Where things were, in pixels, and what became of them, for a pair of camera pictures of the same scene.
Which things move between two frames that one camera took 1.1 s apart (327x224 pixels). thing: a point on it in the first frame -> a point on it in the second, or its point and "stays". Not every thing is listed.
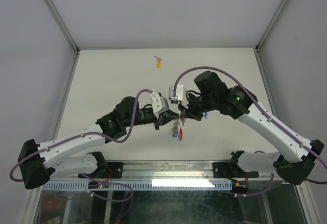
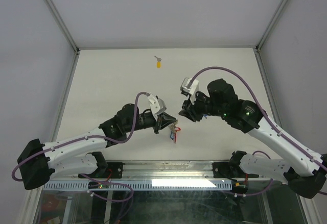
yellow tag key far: x=158 y=62 stays
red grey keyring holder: x=180 y=133 -> x=172 y=126
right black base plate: x=231 y=170 stays
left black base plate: x=114 y=170 stays
